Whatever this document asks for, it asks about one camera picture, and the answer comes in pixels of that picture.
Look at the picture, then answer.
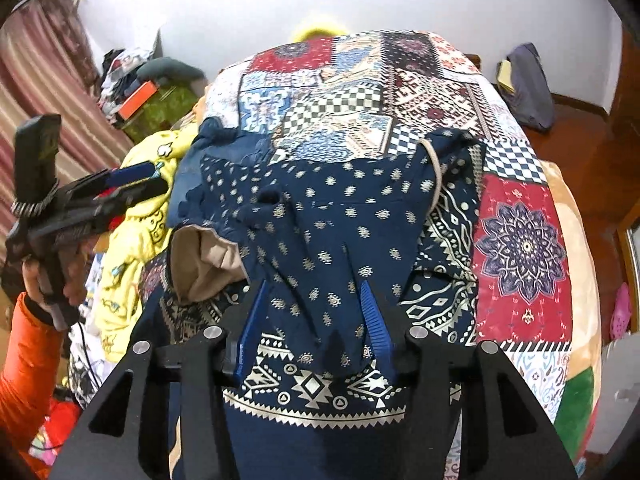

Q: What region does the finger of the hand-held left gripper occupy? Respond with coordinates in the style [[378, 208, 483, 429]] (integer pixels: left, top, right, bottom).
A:
[[96, 179, 171, 219], [74, 161, 166, 197]]

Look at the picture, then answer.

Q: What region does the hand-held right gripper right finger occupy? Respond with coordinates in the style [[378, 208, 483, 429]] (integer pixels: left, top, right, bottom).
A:
[[359, 280, 562, 480]]

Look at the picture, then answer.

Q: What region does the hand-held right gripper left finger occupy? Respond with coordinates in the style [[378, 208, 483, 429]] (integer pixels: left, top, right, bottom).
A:
[[50, 280, 271, 480]]

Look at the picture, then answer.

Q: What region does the navy patterned hoodie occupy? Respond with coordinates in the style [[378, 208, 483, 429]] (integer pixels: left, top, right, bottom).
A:
[[135, 127, 487, 480]]

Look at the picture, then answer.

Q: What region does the person's left forearm orange sleeve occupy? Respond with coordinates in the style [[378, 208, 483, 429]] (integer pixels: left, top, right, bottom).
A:
[[0, 292, 77, 467]]

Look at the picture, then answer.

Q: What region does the person's left hand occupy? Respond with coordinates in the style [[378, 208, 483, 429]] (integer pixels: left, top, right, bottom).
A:
[[22, 239, 97, 329]]

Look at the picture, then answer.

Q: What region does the yellow printed garment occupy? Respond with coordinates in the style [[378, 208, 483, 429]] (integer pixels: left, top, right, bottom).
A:
[[97, 130, 197, 363]]

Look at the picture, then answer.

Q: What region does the orange box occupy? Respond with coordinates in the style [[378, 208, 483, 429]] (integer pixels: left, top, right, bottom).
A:
[[119, 81, 160, 120]]

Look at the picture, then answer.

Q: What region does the blue denim garment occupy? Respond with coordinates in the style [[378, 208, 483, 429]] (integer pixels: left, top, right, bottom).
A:
[[167, 115, 275, 227]]

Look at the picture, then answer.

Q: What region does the grey pillow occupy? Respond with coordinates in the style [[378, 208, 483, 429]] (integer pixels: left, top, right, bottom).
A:
[[137, 57, 204, 82]]

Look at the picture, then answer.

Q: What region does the striped red beige curtain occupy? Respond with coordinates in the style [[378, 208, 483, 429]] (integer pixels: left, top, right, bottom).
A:
[[0, 0, 137, 243]]

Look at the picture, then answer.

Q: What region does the patchwork printed bed sheet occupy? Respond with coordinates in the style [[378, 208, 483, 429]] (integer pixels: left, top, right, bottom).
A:
[[200, 30, 575, 463]]

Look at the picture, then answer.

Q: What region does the beige fleece blanket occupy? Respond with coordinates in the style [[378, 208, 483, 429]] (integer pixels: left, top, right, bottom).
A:
[[542, 160, 604, 462]]

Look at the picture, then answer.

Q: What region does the pink clog shoe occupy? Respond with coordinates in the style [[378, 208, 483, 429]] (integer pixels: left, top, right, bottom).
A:
[[613, 282, 632, 337]]

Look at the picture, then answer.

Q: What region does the white appliance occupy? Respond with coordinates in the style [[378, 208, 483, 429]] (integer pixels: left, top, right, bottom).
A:
[[599, 332, 640, 413]]

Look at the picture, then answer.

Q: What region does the grey backpack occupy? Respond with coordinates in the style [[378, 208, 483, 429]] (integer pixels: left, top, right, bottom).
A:
[[497, 42, 556, 132]]

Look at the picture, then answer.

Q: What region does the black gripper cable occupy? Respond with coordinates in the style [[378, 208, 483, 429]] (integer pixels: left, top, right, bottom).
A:
[[74, 324, 102, 392]]

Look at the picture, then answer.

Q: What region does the yellow ring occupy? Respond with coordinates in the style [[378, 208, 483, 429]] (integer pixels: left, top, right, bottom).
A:
[[292, 24, 347, 44]]

